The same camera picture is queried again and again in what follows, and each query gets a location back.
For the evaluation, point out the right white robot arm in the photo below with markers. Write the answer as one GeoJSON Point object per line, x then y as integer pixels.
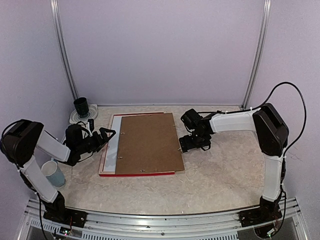
{"type": "Point", "coordinates": [272, 136]}

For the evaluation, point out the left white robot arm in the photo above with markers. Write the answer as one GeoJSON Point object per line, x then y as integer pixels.
{"type": "Point", "coordinates": [21, 140]}

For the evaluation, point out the light blue paper cup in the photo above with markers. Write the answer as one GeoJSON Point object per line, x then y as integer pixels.
{"type": "Point", "coordinates": [53, 173]}

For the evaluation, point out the cat photo print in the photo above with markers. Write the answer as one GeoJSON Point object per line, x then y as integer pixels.
{"type": "Point", "coordinates": [112, 148]}

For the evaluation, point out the aluminium corner post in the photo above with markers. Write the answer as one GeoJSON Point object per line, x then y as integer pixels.
{"type": "Point", "coordinates": [54, 5]}
{"type": "Point", "coordinates": [258, 52]}

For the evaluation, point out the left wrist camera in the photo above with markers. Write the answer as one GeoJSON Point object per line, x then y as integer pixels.
{"type": "Point", "coordinates": [91, 124]}

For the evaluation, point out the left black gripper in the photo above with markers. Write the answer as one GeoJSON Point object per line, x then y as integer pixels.
{"type": "Point", "coordinates": [101, 142]}

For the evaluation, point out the white round plate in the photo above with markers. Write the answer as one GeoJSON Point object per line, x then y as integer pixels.
{"type": "Point", "coordinates": [92, 114]}

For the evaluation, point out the brown backing board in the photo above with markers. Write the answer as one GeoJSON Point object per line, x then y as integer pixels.
{"type": "Point", "coordinates": [148, 144]}

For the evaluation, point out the front aluminium rail base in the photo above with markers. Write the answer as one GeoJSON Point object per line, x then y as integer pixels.
{"type": "Point", "coordinates": [221, 225]}

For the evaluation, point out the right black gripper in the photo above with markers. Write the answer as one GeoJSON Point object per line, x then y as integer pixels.
{"type": "Point", "coordinates": [185, 144]}

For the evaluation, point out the black cup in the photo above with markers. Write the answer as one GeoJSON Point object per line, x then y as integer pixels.
{"type": "Point", "coordinates": [81, 107]}

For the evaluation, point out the red wooden picture frame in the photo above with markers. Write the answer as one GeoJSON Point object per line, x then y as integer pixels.
{"type": "Point", "coordinates": [142, 174]}

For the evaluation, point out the left aluminium corner post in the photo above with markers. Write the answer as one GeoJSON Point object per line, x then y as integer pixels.
{"type": "Point", "coordinates": [54, 5]}

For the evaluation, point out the right aluminium corner post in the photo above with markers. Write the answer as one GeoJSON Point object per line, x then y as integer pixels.
{"type": "Point", "coordinates": [258, 52]}

